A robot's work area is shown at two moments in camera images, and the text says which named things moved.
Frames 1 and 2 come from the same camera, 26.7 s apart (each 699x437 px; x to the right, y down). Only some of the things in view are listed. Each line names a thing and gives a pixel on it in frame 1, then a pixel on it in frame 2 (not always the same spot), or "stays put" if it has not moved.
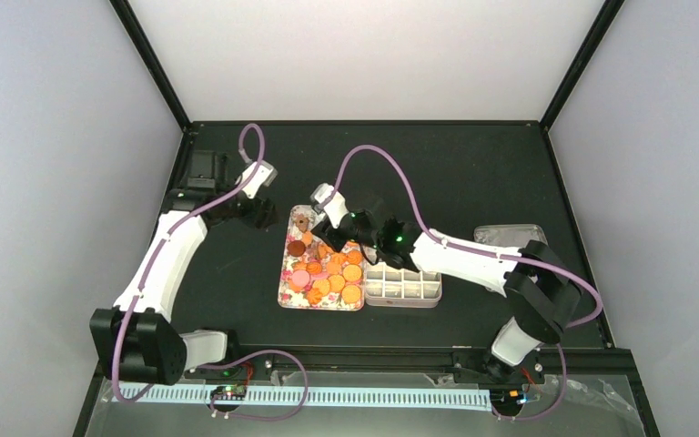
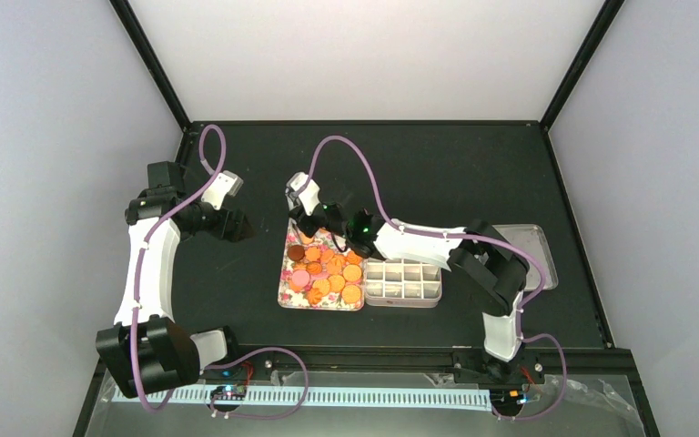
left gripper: x=258 y=214 -> x=231 y=232
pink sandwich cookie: x=300 y=278 stays put
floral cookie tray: x=313 y=275 stays put
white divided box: x=388 y=285 stays put
